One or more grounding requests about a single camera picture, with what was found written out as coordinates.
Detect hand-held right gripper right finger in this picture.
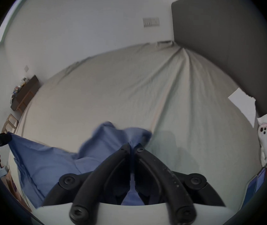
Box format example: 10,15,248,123
134,144,225,224

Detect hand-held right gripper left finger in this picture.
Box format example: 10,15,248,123
42,143,132,225

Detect blue shirt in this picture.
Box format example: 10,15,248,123
8,122,153,207

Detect wooden chair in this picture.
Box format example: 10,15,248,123
2,113,19,134

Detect dark wooden desk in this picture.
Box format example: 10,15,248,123
10,75,40,112

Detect bed with beige sheet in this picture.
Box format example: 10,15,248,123
8,41,266,211

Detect blue packet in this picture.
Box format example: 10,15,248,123
242,165,267,206

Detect white paper sheet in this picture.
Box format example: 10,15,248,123
228,87,257,127

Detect white phone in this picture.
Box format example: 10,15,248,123
258,123,267,162

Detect dark grey padded headboard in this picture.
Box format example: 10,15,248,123
171,0,267,131

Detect white wall socket plate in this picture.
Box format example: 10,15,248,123
143,17,160,28

